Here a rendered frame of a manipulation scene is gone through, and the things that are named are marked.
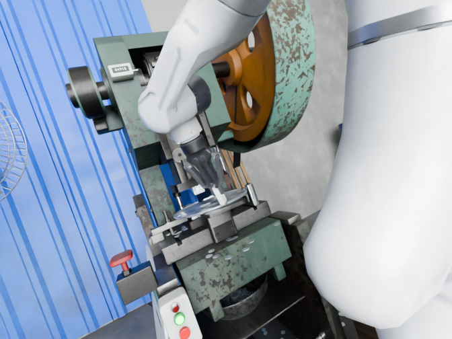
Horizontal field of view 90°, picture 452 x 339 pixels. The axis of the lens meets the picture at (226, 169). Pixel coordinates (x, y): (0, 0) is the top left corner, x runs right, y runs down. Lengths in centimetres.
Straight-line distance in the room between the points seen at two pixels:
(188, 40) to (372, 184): 32
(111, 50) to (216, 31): 61
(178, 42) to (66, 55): 204
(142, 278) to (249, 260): 34
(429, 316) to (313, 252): 16
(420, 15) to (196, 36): 28
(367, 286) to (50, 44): 243
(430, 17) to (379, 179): 12
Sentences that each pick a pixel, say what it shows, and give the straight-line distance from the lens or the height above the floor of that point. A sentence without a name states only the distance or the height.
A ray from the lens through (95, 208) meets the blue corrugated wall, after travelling 210.
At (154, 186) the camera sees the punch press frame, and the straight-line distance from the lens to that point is 113.
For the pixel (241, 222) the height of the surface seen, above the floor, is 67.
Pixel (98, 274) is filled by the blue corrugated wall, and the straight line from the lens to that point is 219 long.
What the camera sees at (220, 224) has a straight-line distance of 84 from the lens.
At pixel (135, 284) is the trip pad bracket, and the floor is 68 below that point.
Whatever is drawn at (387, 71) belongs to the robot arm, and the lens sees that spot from 23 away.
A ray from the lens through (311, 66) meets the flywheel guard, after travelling 93.
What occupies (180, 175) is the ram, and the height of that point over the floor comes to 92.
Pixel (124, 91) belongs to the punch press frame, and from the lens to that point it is 90.
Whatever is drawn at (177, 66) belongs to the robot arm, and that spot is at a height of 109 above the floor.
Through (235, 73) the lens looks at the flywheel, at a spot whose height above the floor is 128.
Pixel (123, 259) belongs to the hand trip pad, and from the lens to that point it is 72.
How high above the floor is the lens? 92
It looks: 2 degrees down
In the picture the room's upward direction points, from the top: 19 degrees counter-clockwise
